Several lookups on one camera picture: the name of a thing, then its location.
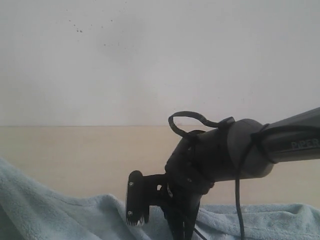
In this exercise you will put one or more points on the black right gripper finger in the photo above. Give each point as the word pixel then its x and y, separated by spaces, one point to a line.
pixel 181 219
pixel 144 191

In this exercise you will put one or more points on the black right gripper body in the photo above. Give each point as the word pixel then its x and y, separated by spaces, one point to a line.
pixel 190 168

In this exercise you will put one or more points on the light blue fleece towel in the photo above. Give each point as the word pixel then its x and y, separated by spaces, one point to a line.
pixel 32 211

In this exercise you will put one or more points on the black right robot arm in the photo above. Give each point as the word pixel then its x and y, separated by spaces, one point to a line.
pixel 251 149

